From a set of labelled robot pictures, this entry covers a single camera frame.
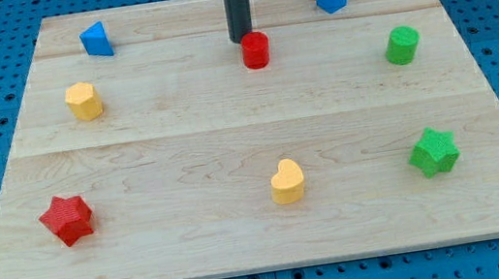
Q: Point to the green star block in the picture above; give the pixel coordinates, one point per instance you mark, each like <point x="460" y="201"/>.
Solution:
<point x="435" y="152"/>

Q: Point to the red star block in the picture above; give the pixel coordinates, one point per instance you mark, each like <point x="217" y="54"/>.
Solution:
<point x="68" y="219"/>

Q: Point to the yellow heart block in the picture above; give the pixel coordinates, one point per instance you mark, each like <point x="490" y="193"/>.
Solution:
<point x="287" y="185"/>

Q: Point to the red cylinder block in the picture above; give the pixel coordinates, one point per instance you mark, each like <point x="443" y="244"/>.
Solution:
<point x="255" y="50"/>

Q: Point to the light wooden board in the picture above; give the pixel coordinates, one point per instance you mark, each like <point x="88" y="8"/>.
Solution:
<point x="177" y="168"/>

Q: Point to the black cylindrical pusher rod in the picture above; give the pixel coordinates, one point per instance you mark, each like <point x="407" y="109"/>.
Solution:
<point x="238" y="14"/>

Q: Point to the yellow hexagon block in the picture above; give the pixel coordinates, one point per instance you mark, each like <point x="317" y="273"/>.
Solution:
<point x="84" y="101"/>

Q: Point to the green cylinder block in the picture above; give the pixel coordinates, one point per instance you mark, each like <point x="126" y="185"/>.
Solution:
<point x="402" y="45"/>

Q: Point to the blue triangle block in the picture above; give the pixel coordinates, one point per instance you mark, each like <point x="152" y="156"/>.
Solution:
<point x="95" y="40"/>

